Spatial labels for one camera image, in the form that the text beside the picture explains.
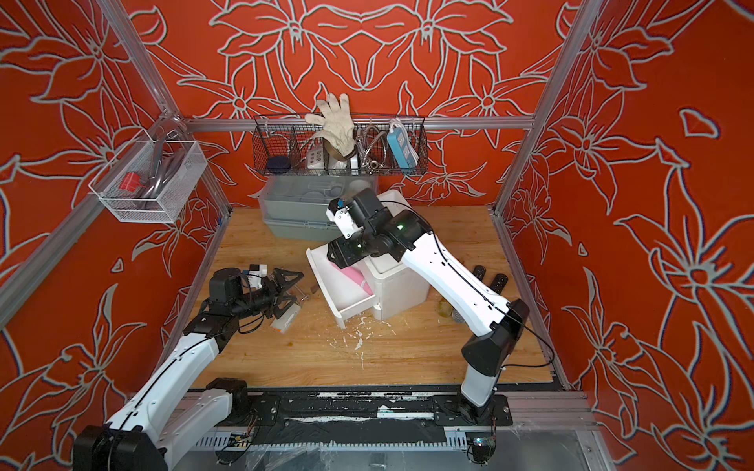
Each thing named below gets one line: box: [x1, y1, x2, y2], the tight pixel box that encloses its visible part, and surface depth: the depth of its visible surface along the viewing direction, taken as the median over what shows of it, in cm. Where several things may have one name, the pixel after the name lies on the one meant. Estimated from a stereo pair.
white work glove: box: [304, 92, 356, 157], surface depth 90 cm
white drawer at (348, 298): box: [305, 243, 377, 329], surface depth 87 cm
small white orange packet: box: [270, 302, 301, 334], surface depth 89 cm
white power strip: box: [306, 147, 325, 170], surface depth 95 cm
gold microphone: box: [437, 297, 455, 318], surface depth 89 cm
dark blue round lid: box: [267, 156, 291, 174], surface depth 101 cm
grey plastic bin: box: [259, 173, 379, 243], surface depth 102 cm
